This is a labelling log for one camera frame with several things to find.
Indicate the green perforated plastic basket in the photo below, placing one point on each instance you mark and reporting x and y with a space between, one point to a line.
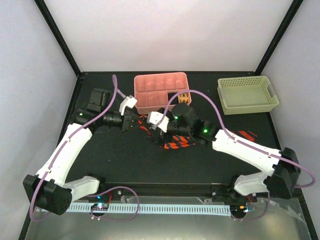
246 95

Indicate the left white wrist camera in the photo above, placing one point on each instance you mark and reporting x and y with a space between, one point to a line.
128 102

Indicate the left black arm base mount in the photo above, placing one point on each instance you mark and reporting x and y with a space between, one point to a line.
105 193

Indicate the pink compartment organizer box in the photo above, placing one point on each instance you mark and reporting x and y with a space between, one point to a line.
151 90

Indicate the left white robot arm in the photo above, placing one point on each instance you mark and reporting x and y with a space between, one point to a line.
48 188

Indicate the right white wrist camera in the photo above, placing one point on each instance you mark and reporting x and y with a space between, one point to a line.
157 120

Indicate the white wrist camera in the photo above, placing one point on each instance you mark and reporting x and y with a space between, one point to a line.
128 102
157 120

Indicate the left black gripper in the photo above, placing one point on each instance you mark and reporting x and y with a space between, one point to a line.
127 124

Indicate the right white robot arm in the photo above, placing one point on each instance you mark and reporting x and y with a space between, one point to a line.
278 171

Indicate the black frame post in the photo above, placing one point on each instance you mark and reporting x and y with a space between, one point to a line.
280 32
49 19

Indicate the light blue slotted cable duct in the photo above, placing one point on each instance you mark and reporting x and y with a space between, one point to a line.
156 209

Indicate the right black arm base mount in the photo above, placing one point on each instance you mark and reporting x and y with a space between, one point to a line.
226 193

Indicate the orange navy striped tie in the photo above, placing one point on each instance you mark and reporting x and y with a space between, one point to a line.
185 141

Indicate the rolled yellow patterned tie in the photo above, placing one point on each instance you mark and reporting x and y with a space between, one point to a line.
184 98

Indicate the black right frame post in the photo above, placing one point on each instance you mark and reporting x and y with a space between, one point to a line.
280 32

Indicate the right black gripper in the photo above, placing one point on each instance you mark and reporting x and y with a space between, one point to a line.
160 136

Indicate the black left frame post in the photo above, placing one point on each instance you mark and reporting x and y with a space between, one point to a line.
49 19

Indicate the rolled black tie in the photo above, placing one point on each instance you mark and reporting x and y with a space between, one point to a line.
171 95

